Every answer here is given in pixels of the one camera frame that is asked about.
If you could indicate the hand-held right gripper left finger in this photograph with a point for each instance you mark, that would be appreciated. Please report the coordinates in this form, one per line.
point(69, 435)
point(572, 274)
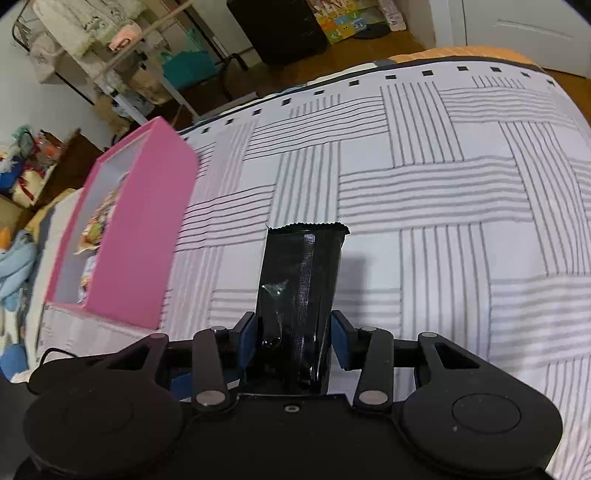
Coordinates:
point(249, 341)

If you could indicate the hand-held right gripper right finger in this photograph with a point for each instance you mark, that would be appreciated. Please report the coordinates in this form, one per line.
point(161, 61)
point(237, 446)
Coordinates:
point(341, 341)

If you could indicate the black snack packet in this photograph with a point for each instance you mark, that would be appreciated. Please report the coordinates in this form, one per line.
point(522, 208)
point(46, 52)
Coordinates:
point(300, 277)

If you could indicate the pink cardboard box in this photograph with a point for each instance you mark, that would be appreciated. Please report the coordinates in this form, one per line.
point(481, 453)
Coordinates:
point(138, 230)

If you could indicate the noodle packet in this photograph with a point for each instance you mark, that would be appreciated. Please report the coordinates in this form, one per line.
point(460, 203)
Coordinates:
point(97, 226)

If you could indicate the yellow pillow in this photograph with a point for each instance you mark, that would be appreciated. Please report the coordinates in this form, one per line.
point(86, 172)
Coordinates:
point(46, 212)

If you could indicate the light blue cloth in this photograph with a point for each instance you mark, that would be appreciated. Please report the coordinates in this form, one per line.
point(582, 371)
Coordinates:
point(16, 267)

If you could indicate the brown wooden nightstand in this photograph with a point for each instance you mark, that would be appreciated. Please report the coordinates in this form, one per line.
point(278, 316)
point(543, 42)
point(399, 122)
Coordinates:
point(78, 157)

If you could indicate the wooden side table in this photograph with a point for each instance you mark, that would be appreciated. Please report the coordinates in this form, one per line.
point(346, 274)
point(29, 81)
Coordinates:
point(178, 97)

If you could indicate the brown paper bag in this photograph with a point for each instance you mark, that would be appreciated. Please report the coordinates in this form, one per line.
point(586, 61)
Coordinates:
point(113, 115)

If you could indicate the cream gift bag red ribbon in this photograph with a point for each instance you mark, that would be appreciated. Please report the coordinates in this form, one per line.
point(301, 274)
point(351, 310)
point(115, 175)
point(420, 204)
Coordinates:
point(27, 187)

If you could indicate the teal bag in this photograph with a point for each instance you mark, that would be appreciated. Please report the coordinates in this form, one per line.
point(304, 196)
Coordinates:
point(189, 67)

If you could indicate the black round object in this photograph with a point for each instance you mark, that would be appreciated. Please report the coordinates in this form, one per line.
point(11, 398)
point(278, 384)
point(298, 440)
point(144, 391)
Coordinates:
point(374, 33)

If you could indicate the black suitcase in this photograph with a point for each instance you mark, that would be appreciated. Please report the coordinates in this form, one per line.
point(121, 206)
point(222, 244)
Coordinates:
point(277, 27)

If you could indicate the colourful gift bag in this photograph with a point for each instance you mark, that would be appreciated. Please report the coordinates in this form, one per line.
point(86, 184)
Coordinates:
point(341, 23)

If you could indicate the pink tissue box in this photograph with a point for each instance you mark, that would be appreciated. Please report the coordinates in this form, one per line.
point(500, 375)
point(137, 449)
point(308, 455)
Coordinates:
point(124, 37)

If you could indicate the white printed bag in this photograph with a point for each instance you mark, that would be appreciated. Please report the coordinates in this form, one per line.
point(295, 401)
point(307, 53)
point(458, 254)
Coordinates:
point(393, 16)

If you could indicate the cream tote bag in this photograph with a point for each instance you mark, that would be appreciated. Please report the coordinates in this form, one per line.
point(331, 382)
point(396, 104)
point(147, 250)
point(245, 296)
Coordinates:
point(44, 57)

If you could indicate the white door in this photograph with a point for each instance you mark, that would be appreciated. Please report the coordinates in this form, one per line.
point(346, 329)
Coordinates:
point(521, 32)

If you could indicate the green white hanging garment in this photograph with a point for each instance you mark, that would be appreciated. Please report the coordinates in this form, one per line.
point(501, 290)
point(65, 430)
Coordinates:
point(78, 23)

